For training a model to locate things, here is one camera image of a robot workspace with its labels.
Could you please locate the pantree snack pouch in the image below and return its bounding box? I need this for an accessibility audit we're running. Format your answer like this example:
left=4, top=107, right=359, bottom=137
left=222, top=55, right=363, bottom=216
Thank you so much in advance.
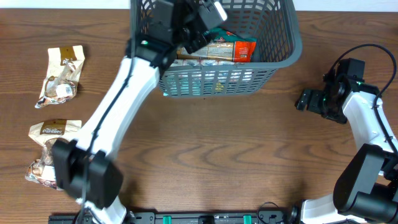
left=35, top=45, right=85, bottom=109
left=25, top=119, right=82, bottom=190

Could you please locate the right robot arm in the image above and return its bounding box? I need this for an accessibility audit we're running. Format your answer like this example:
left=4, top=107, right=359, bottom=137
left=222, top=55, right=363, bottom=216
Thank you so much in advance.
left=295, top=58, right=397, bottom=223

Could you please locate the orange biscuit packet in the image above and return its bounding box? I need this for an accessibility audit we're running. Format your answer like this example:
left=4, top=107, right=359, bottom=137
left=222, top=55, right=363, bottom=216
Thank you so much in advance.
left=177, top=41, right=256, bottom=63

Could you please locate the mint green wipes pack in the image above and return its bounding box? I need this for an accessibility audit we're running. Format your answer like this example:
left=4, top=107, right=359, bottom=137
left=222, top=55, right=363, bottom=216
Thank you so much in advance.
left=162, top=74, right=202, bottom=97

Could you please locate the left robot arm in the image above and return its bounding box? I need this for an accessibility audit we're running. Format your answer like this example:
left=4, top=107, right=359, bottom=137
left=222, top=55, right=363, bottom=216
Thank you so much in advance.
left=52, top=0, right=227, bottom=223

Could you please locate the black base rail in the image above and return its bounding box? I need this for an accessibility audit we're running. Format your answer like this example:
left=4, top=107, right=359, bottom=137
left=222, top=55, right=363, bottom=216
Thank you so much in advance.
left=48, top=210, right=299, bottom=224

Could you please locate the grey plastic basket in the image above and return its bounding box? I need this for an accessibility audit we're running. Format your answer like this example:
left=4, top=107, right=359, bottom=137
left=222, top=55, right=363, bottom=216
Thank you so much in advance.
left=129, top=0, right=303, bottom=99

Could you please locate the green Nescafe coffee bag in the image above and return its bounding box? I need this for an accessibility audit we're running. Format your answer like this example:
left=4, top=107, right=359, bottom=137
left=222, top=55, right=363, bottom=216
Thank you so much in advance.
left=208, top=27, right=257, bottom=42

